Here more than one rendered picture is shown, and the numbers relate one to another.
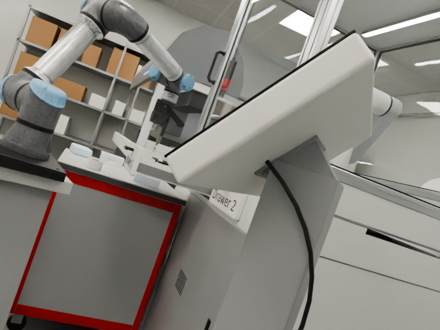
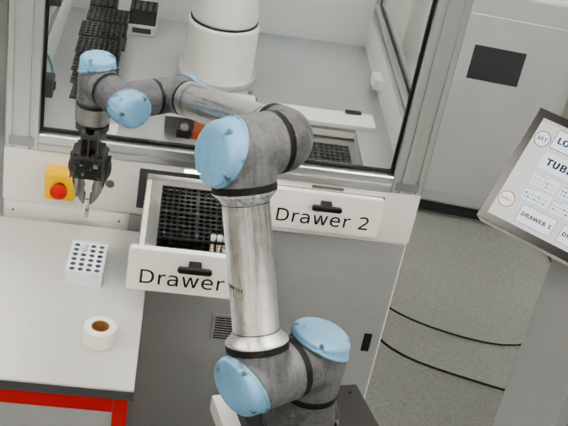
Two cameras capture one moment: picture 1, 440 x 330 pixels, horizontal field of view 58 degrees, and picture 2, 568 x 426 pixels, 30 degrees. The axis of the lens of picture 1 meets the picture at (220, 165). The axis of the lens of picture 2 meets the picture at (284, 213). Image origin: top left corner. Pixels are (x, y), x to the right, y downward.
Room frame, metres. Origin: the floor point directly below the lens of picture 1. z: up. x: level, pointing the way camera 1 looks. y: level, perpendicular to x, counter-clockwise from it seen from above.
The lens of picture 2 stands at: (1.07, 2.17, 2.24)
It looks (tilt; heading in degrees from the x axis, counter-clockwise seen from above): 32 degrees down; 281
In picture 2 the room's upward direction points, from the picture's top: 11 degrees clockwise
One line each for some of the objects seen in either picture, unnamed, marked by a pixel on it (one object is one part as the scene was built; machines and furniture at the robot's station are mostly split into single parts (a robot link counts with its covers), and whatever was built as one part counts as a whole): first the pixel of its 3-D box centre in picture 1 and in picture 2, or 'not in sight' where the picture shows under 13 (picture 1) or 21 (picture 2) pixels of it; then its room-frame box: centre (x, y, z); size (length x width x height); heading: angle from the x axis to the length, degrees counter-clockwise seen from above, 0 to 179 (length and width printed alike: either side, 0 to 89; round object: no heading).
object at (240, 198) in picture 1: (227, 196); (323, 211); (1.42, -0.06, 0.87); 0.29 x 0.02 x 0.11; 20
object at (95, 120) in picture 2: (169, 97); (95, 113); (1.87, 0.33, 1.18); 0.08 x 0.08 x 0.05
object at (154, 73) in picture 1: (163, 75); (129, 101); (1.78, 0.38, 1.26); 0.11 x 0.11 x 0.08; 56
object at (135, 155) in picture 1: (132, 158); (193, 272); (1.61, 0.34, 0.87); 0.29 x 0.02 x 0.11; 20
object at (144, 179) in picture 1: (146, 179); (86, 263); (1.88, 0.31, 0.78); 0.12 x 0.08 x 0.04; 109
